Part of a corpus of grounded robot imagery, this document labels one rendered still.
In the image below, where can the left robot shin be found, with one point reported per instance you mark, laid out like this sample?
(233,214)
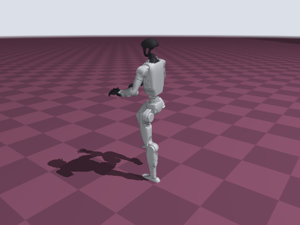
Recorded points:
(152,159)

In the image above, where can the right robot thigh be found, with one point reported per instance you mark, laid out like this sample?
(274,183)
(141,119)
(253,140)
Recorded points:
(144,107)

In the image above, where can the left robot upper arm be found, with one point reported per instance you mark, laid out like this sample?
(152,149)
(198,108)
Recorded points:
(141,72)

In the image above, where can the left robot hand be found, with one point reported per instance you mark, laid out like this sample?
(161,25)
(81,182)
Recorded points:
(115,92)

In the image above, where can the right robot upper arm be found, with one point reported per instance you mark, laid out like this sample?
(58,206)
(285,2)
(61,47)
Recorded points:
(164,62)

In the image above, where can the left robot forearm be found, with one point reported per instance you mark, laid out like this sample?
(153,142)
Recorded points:
(125,93)

